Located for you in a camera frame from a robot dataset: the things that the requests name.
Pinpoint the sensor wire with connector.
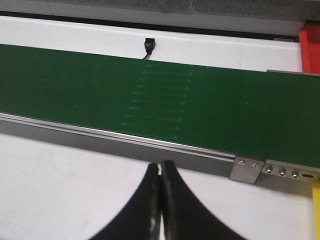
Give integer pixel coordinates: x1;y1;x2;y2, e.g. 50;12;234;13
142;37;157;61

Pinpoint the yellow plastic tray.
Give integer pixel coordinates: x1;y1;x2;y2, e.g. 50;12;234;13
312;178;320;240

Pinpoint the grey stone slab right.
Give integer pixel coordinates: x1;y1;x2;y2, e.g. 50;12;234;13
194;0;320;22

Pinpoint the grey stone slab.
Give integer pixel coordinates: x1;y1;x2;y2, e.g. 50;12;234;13
194;0;320;22
0;0;195;15

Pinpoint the green conveyor belt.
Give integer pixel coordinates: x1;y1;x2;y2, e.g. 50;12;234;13
0;44;320;168

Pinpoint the red plastic tray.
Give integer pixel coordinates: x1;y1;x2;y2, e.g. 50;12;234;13
299;21;320;74

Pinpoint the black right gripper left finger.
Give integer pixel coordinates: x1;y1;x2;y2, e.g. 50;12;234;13
92;163;161;240

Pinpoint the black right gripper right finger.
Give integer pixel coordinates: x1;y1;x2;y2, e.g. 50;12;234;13
161;160;244;240

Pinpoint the grey stone slab left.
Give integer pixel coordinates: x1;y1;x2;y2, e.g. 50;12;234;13
0;0;195;15

